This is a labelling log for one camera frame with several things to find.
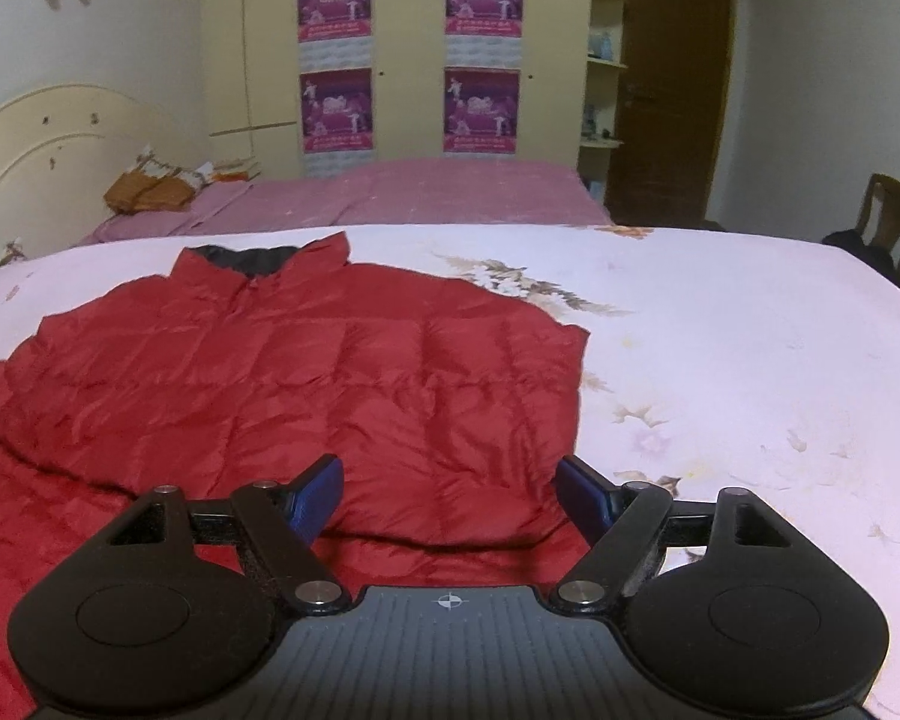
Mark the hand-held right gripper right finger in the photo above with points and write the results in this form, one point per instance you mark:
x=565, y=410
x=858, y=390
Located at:
x=579, y=496

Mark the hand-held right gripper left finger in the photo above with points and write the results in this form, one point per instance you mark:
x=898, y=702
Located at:
x=319, y=496

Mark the red down jacket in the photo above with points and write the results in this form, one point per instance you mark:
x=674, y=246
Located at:
x=307, y=375

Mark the floral bed sheet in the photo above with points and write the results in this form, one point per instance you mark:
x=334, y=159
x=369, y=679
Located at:
x=720, y=360

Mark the pink bed sheet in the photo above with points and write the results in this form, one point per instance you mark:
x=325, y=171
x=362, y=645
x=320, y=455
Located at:
x=435, y=195

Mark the orange cloth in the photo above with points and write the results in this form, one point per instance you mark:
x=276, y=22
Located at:
x=146, y=191

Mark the dark cloth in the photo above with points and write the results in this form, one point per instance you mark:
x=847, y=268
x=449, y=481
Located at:
x=862, y=247

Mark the cream corner shelf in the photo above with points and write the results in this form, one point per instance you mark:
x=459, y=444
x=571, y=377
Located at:
x=604, y=90

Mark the brown wooden door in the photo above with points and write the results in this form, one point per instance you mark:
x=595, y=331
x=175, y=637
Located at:
x=675, y=90

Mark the wooden chair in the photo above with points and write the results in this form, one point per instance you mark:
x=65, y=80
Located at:
x=889, y=199

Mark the cream headboard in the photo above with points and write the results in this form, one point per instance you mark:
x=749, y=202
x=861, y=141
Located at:
x=37, y=157

